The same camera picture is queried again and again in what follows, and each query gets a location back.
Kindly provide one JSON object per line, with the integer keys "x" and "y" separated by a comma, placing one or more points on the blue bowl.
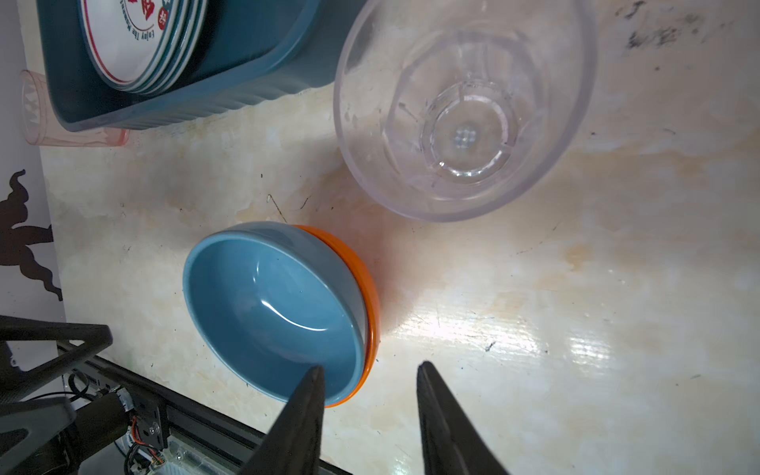
{"x": 272, "y": 301}

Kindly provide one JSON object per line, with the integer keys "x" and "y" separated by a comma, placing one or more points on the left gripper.
{"x": 29, "y": 426}

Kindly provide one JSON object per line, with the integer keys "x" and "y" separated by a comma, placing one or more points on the clear cup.
{"x": 448, "y": 110}

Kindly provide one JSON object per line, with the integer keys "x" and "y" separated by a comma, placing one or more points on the teal plastic bin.
{"x": 248, "y": 52}

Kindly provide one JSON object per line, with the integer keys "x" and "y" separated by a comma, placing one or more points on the orange bowl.
{"x": 370, "y": 296}

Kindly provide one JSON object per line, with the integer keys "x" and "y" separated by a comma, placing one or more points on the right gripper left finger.
{"x": 293, "y": 444}

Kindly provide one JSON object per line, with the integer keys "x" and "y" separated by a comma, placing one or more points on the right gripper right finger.
{"x": 450, "y": 443}

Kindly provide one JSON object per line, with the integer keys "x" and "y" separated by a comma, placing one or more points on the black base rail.
{"x": 101, "y": 421}

